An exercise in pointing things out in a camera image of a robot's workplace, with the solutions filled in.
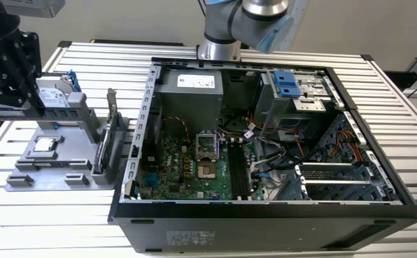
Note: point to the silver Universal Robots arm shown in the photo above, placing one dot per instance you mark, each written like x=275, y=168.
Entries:
x=222, y=27

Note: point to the black RAM slot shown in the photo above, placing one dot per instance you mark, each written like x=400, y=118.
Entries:
x=230, y=169
x=239, y=169

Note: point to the RAM slot with white clips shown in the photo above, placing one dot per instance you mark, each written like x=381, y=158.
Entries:
x=234, y=169
x=243, y=169

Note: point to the hard disk in blue carrier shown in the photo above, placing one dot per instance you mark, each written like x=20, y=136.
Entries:
x=55, y=94

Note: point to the silver CPU chip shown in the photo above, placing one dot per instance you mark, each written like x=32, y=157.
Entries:
x=43, y=145

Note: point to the grey plastic parts rack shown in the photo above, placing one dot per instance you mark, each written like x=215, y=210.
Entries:
x=68, y=150

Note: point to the black graphics card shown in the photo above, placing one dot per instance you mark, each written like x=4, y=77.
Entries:
x=104, y=150

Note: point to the grey Dell power supply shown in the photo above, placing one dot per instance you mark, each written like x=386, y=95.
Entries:
x=190, y=107

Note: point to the green Dell motherboard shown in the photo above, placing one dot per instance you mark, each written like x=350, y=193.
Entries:
x=172, y=166

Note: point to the CPU socket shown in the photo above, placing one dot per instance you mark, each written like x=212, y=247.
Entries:
x=207, y=170

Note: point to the grey metal drive cage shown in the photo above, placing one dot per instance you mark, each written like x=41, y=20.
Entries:
x=279, y=115

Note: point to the blue plastic drive latch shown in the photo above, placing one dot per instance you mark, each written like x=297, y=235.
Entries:
x=285, y=86

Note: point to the black open PC case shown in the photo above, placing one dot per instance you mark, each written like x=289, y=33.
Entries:
x=230, y=231

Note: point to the silver barred disk bay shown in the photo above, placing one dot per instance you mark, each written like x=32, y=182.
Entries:
x=330, y=166

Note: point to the black rectangular block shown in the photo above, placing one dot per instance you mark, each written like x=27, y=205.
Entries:
x=401, y=79

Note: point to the large silver wrist camera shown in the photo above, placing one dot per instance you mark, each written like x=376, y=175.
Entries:
x=32, y=8

